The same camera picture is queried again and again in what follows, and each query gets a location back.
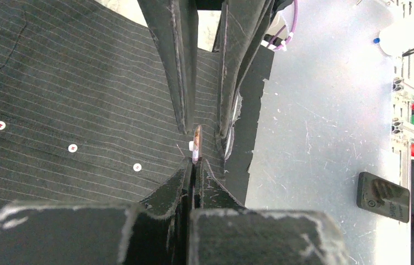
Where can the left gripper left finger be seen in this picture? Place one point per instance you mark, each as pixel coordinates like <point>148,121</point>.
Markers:
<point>152,231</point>

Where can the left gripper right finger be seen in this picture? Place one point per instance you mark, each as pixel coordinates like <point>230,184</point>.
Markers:
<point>222,231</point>

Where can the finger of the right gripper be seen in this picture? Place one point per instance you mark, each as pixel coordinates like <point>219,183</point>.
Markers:
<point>173,25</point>
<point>243,25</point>

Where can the white round brooch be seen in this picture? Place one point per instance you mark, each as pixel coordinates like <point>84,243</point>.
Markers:
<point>195,146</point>

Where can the black pinstriped shirt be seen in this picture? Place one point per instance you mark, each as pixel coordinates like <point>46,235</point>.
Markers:
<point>85,109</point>

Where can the small black electronic box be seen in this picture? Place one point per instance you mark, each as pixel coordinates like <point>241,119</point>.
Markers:
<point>383,197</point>

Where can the aluminium frame rail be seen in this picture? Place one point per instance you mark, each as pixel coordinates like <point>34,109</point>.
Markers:
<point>402,126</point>

